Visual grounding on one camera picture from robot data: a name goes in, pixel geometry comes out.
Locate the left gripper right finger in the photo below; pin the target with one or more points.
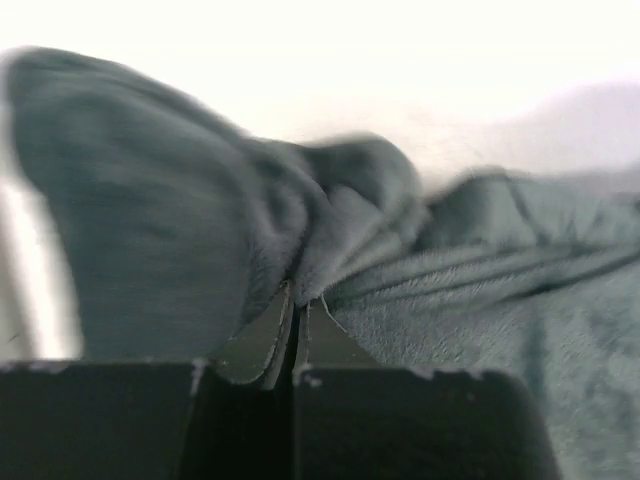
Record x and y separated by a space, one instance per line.
354 418

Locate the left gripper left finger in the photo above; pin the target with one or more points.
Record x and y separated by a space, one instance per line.
219 418

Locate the zebra and grey pillowcase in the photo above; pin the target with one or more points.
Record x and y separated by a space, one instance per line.
173 231

